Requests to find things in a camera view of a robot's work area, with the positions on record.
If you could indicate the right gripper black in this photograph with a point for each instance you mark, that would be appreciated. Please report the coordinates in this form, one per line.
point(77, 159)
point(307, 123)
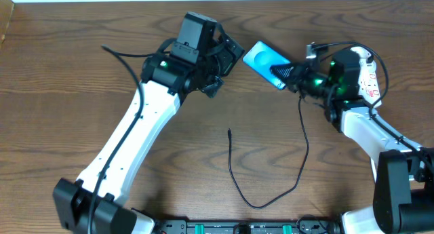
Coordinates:
point(299, 76)

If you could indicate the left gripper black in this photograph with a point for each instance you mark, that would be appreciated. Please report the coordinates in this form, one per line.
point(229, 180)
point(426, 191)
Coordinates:
point(229, 57)

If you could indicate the blue Galaxy smartphone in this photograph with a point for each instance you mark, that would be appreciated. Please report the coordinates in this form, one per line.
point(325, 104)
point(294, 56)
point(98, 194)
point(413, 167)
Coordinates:
point(260, 58)

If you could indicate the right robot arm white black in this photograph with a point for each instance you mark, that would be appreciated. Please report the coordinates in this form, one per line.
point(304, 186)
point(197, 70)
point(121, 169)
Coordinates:
point(402, 168)

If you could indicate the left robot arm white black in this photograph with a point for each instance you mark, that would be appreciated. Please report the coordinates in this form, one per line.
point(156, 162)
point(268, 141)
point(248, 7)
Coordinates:
point(198, 59)

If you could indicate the white power strip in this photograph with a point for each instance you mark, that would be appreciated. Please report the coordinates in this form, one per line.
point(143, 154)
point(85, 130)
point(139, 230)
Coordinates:
point(368, 84)

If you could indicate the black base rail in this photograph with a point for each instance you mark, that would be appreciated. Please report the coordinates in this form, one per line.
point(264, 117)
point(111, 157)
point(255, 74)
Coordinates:
point(302, 226)

